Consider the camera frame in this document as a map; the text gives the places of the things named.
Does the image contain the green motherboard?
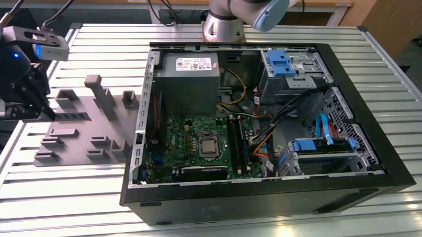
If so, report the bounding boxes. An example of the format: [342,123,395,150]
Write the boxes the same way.
[140,116,265,185]

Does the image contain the CPU socket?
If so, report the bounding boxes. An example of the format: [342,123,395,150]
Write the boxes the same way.
[195,132,225,162]

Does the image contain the black cable bundle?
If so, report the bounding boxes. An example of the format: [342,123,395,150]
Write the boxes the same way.
[250,87,330,145]

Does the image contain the orange wire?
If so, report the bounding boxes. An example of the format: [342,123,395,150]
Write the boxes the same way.
[253,138,275,158]

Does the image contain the yellow wire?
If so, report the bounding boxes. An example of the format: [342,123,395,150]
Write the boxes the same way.
[219,69,249,107]

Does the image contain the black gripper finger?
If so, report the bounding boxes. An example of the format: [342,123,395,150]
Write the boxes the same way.
[3,103,55,122]
[26,63,58,122]

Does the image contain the blue drive carrier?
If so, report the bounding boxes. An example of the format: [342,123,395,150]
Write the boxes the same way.
[267,49,298,78]

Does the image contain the silver drive cage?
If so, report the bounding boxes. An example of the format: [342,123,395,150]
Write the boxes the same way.
[259,48,334,104]

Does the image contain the wooden cabinet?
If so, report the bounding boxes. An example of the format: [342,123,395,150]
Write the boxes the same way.
[339,0,422,67]

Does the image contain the hard disk in blue carrier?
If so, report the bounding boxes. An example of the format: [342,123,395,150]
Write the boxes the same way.
[290,138,359,155]

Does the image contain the blue wire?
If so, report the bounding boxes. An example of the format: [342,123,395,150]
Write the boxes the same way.
[315,113,334,145]

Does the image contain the black RAM slot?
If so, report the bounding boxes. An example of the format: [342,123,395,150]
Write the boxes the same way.
[227,116,242,174]

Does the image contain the silver disk bay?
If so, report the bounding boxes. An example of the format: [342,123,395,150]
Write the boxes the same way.
[286,138,377,176]

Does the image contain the grey parts rack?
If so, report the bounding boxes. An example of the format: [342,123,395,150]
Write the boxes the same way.
[32,75,143,168]

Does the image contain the black graphics card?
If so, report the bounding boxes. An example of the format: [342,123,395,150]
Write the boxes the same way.
[179,165,230,182]

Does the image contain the grey power supply unit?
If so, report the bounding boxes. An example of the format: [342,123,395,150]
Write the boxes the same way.
[154,52,221,118]

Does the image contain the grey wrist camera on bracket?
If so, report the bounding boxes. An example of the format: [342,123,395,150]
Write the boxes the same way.
[2,26,71,62]

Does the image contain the black open PC case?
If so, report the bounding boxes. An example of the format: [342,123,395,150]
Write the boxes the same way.
[118,41,417,227]

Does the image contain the silver CPU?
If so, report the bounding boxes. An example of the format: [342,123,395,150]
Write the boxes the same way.
[199,140,221,154]

